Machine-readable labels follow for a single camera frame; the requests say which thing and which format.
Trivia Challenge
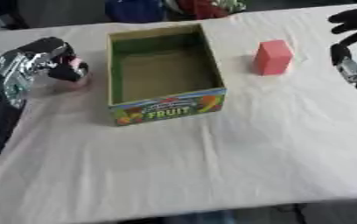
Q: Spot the blue bag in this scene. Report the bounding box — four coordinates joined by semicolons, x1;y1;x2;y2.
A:
103;0;166;24

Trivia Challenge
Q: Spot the open cardboard box green inside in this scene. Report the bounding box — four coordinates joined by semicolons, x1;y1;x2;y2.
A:
105;23;229;127

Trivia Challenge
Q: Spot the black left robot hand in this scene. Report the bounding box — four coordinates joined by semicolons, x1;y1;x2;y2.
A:
14;36;92;83

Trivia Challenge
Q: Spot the pink rectangular block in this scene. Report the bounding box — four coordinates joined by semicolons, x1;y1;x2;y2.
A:
252;39;295;77

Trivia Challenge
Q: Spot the red bag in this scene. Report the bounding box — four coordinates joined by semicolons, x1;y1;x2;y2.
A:
173;0;248;20

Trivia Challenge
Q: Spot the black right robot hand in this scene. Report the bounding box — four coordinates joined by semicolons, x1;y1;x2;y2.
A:
326;6;357;95

